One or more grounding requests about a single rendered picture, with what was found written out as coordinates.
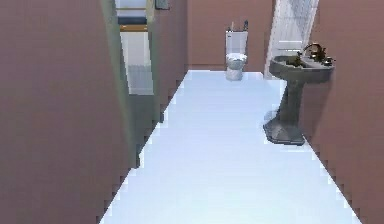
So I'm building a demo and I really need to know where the grey pedestal sink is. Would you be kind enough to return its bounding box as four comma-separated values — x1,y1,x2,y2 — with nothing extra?
262,54,335,147

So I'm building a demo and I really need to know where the brass sink faucet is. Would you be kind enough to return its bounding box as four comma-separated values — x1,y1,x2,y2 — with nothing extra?
296,43,334,66

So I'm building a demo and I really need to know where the white shower curtain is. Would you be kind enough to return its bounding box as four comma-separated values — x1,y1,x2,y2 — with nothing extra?
263,0,320,80

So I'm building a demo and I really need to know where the white cabinet with wood top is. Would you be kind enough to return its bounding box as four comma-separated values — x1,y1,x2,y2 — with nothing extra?
119,23,155,96

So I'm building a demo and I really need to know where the white toilet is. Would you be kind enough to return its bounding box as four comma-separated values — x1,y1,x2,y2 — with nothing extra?
224,29,249,82

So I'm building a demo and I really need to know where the dark framed wall picture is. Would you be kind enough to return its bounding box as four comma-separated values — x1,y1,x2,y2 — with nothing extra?
154,0,171,11

